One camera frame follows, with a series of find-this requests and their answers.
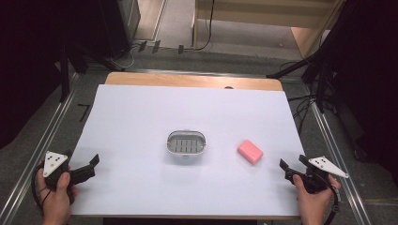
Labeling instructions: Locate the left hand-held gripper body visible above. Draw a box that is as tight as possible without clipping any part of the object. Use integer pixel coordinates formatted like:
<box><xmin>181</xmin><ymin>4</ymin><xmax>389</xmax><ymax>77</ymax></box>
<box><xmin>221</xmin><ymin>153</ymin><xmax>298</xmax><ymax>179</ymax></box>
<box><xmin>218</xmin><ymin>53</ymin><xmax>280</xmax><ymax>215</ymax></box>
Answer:
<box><xmin>42</xmin><ymin>149</ymin><xmax>96</xmax><ymax>192</ymax></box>

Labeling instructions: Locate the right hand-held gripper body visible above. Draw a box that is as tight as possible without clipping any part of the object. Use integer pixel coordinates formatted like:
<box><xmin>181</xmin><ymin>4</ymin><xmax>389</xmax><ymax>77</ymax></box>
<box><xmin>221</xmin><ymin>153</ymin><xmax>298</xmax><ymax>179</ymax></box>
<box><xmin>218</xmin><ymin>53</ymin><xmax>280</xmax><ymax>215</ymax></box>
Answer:
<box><xmin>286</xmin><ymin>155</ymin><xmax>350</xmax><ymax>195</ymax></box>

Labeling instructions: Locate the pink soap bar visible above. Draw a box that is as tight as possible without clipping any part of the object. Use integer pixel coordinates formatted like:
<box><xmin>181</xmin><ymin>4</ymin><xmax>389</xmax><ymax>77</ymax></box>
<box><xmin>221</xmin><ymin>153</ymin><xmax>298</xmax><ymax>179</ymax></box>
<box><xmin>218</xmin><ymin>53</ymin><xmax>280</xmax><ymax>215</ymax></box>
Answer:
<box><xmin>236</xmin><ymin>139</ymin><xmax>265</xmax><ymax>166</ymax></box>

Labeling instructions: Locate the metal mesh basket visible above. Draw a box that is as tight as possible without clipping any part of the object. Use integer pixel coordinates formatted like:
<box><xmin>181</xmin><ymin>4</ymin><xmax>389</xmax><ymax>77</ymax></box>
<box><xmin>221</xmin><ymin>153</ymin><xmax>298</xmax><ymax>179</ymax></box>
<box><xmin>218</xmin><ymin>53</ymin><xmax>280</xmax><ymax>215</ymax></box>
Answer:
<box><xmin>165</xmin><ymin>128</ymin><xmax>207</xmax><ymax>160</ymax></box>

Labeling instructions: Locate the person's right hand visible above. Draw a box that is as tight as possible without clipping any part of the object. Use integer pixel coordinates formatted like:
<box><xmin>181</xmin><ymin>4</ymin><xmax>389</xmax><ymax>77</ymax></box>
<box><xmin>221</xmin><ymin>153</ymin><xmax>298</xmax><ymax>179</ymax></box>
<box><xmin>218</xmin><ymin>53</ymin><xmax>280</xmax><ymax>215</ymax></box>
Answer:
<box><xmin>292</xmin><ymin>173</ymin><xmax>343</xmax><ymax>225</ymax></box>

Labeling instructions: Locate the person's left hand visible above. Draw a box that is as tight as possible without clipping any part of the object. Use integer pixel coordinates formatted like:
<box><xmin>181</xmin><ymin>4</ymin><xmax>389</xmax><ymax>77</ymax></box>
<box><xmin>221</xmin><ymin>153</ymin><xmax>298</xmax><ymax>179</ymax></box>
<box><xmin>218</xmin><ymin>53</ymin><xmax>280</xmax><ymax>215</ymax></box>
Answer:
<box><xmin>36</xmin><ymin>159</ymin><xmax>79</xmax><ymax>225</ymax></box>

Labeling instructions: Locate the white paper sheet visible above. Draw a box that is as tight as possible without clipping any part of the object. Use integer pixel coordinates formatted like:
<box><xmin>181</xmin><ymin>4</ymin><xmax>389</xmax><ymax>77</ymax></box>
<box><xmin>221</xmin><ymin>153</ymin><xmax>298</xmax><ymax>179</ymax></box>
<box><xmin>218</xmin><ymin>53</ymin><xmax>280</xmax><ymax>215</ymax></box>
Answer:
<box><xmin>69</xmin><ymin>83</ymin><xmax>307</xmax><ymax>218</ymax></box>

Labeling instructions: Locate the black metal stand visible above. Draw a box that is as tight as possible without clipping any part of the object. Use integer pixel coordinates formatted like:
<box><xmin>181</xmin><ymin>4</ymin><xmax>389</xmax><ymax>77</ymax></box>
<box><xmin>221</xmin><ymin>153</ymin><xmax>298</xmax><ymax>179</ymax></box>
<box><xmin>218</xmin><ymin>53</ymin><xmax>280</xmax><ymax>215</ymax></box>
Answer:
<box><xmin>57</xmin><ymin>38</ymin><xmax>126</xmax><ymax>103</ymax></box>

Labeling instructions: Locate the black tripod stand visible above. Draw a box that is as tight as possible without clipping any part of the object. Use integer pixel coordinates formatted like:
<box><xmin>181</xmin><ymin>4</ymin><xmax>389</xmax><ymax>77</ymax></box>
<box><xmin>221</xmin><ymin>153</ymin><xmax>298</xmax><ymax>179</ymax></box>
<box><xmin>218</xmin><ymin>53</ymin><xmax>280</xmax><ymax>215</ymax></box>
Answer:
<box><xmin>265</xmin><ymin>18</ymin><xmax>337</xmax><ymax>114</ymax></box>

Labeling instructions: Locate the black curtain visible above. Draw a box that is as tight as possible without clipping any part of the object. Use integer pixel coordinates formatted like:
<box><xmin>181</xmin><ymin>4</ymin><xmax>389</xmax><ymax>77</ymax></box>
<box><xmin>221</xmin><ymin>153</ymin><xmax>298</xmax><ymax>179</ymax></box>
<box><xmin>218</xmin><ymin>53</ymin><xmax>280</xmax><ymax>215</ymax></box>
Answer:
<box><xmin>323</xmin><ymin>0</ymin><xmax>398</xmax><ymax>188</ymax></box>
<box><xmin>0</xmin><ymin>0</ymin><xmax>126</xmax><ymax>152</ymax></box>

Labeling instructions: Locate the wooden table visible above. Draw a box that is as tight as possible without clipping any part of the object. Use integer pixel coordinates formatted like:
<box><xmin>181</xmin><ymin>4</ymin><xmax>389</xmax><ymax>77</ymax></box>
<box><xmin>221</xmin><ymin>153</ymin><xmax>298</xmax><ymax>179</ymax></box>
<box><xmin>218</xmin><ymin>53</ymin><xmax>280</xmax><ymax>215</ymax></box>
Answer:
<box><xmin>104</xmin><ymin>71</ymin><xmax>284</xmax><ymax>93</ymax></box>

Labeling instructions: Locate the dark grey cabinet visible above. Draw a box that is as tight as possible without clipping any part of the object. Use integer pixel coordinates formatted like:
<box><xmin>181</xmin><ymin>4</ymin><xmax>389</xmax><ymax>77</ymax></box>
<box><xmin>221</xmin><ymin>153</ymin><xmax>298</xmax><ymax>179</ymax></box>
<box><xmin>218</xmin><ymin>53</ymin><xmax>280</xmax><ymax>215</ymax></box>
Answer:
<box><xmin>102</xmin><ymin>0</ymin><xmax>142</xmax><ymax>59</ymax></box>

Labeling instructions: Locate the light wooden shelf unit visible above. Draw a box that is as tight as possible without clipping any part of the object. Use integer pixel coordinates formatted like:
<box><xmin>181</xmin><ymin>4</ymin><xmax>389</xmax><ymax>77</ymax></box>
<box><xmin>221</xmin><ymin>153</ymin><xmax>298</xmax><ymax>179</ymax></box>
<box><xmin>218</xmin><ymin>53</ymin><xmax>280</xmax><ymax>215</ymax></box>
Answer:
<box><xmin>191</xmin><ymin>0</ymin><xmax>346</xmax><ymax>60</ymax></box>

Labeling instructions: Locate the metal floor rail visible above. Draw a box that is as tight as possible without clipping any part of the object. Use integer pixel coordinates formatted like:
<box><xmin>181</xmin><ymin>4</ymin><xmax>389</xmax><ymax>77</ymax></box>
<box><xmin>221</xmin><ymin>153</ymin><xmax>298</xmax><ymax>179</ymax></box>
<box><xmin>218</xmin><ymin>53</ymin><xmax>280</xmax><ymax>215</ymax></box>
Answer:
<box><xmin>308</xmin><ymin>93</ymin><xmax>375</xmax><ymax>225</ymax></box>
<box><xmin>0</xmin><ymin>72</ymin><xmax>81</xmax><ymax>225</ymax></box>

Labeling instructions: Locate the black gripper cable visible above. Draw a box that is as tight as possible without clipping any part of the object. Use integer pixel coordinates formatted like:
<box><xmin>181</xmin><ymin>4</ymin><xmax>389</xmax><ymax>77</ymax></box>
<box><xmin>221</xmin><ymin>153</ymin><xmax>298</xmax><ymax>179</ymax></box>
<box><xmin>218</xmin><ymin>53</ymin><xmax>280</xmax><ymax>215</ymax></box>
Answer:
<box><xmin>322</xmin><ymin>174</ymin><xmax>342</xmax><ymax>225</ymax></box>
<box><xmin>30</xmin><ymin>162</ymin><xmax>54</xmax><ymax>218</ymax></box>

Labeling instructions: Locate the bundle of black floor cables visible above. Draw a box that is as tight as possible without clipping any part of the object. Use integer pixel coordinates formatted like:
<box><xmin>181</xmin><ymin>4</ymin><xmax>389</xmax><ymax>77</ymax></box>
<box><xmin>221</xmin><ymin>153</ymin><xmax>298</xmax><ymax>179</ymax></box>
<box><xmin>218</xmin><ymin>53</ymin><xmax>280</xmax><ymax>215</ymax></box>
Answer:
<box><xmin>284</xmin><ymin>93</ymin><xmax>317</xmax><ymax>136</ymax></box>

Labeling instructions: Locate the white floor cable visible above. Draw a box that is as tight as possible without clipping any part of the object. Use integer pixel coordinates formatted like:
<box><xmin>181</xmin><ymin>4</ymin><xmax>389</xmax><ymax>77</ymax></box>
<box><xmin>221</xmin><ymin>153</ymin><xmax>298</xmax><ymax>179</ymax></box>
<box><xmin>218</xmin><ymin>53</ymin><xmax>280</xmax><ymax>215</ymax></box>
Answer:
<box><xmin>110</xmin><ymin>45</ymin><xmax>141</xmax><ymax>70</ymax></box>

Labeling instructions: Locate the black hanging cable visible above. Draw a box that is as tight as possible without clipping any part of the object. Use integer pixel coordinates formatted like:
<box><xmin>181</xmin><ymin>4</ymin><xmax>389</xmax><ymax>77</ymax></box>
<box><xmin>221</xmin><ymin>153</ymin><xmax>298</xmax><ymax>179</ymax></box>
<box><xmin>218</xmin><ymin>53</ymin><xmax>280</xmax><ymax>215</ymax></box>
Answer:
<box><xmin>183</xmin><ymin>0</ymin><xmax>217</xmax><ymax>53</ymax></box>

